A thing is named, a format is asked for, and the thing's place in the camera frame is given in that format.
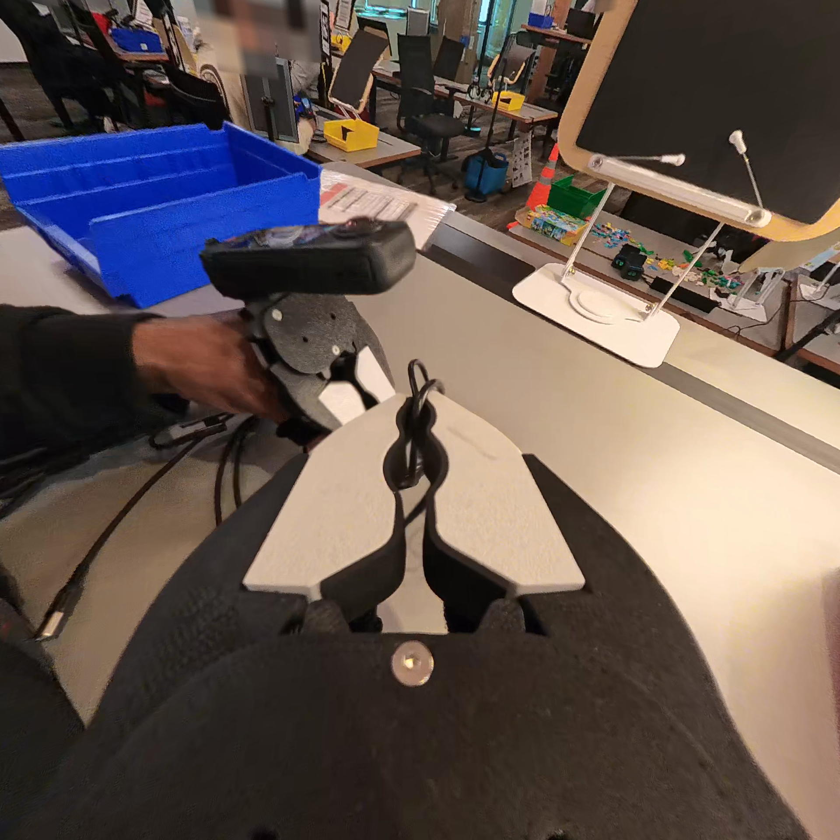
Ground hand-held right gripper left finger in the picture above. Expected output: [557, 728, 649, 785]
[243, 392, 421, 601]

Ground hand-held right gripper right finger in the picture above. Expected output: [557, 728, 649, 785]
[423, 394, 585, 599]

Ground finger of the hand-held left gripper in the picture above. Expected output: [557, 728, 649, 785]
[357, 348, 398, 404]
[319, 382, 368, 427]

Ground thin black hub cable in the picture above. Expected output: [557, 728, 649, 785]
[392, 359, 448, 490]

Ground black braided usb-c cable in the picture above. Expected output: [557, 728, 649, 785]
[33, 412, 263, 643]

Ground person's left forearm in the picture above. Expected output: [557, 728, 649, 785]
[0, 305, 165, 460]

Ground person's left hand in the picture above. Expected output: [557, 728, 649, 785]
[134, 311, 290, 421]

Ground laminated paper sheet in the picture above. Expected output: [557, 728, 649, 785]
[318, 177, 457, 252]

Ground blue plastic bin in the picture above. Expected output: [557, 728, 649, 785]
[0, 121, 322, 309]

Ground black office chair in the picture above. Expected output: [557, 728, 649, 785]
[395, 34, 466, 194]

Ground blue bucket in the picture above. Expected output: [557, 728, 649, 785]
[465, 150, 509, 201]

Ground colourful toy box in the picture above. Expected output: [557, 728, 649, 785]
[515, 205, 588, 247]

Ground orange traffic cone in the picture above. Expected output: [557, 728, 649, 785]
[527, 141, 562, 211]

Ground green plastic bin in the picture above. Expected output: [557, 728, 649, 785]
[548, 174, 608, 221]

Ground black power strip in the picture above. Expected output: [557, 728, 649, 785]
[650, 276, 716, 312]

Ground scattered colourful toy bricks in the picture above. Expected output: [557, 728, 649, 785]
[587, 222, 746, 293]

